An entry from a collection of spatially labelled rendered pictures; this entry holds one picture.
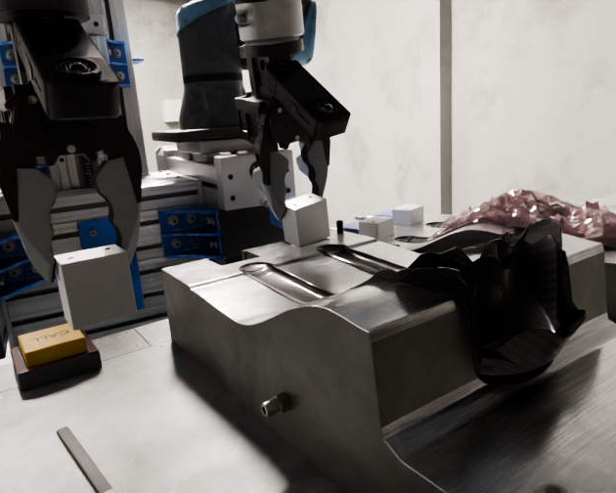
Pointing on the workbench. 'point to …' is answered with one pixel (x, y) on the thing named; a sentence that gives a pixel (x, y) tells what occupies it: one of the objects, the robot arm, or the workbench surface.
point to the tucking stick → (84, 462)
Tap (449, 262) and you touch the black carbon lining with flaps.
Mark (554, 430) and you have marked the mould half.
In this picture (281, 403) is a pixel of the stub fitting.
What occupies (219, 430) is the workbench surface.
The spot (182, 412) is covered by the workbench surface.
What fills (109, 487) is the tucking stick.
